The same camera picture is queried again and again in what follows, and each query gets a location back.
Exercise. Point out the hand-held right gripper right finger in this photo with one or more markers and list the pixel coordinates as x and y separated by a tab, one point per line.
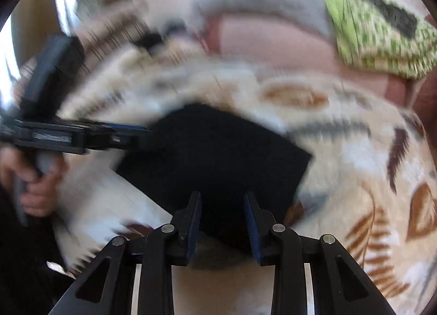
254	233

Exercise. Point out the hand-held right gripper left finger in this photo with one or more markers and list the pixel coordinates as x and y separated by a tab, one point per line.
194	229

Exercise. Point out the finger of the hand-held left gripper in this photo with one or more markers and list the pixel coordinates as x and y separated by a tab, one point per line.
116	135

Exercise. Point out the black pants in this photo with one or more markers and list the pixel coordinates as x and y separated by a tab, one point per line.
211	164

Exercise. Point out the person's left hand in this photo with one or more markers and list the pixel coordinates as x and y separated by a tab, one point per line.
37	195

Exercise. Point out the striped beige cloth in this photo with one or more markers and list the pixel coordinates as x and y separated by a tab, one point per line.
112	31

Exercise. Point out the small dark object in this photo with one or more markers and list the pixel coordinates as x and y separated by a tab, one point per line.
160	36

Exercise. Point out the leaf print plush blanket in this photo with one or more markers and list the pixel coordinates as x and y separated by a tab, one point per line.
358	164

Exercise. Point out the pink and brown sofa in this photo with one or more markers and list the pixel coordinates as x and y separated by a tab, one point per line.
273	41

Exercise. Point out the green patterned cloth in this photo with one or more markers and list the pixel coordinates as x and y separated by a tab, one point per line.
362	45

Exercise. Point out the dark cloth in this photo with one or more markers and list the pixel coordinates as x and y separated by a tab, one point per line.
389	14

